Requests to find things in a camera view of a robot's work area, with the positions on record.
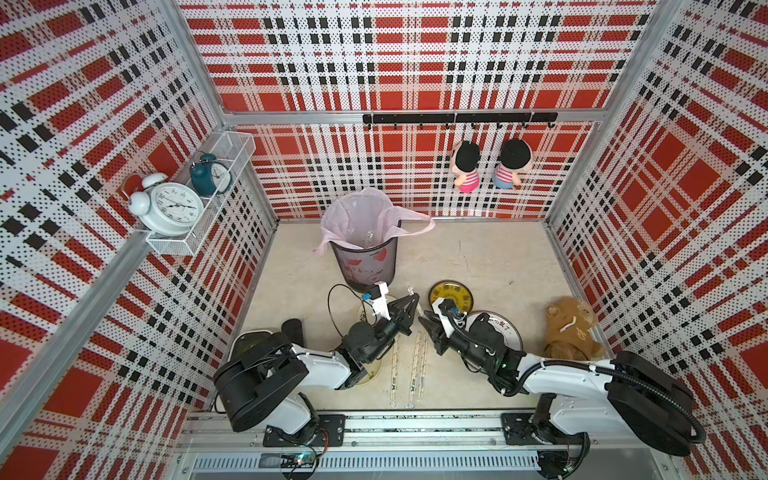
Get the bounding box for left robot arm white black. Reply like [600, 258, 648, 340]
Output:
[213, 294, 420, 445]

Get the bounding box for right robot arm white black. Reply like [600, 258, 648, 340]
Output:
[419, 308, 707, 457]

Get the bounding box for cream plate with flowers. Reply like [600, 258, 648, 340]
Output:
[358, 359, 383, 385]

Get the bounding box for white plate orange sunburst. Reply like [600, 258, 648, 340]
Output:
[466, 310, 524, 351]

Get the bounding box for yellow patterned plate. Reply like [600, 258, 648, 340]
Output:
[429, 279, 474, 313]

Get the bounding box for black mesh trash bin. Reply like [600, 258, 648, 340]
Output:
[329, 229, 398, 292]

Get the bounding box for brown teddy bear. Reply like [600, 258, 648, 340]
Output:
[544, 297, 605, 361]

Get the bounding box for pink plastic bin liner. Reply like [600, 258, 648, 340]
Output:
[314, 187, 436, 256]

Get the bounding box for green circuit board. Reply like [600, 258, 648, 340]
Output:
[258, 452, 316, 471]

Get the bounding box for doll with pink shirt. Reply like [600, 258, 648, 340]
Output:
[450, 140, 480, 194]

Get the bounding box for doll with striped blue shirt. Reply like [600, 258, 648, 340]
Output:
[492, 138, 533, 189]

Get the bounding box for teal alarm clock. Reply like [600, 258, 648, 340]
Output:
[190, 153, 234, 197]

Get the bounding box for white alarm clock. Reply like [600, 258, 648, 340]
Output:
[128, 172, 204, 237]

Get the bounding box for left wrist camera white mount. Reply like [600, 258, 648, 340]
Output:
[362, 281, 390, 320]

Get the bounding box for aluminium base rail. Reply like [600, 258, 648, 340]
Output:
[173, 410, 679, 480]

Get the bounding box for black wall hook rail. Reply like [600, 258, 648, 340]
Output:
[362, 112, 559, 126]

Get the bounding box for white wire wall shelf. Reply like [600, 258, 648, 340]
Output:
[141, 131, 261, 257]

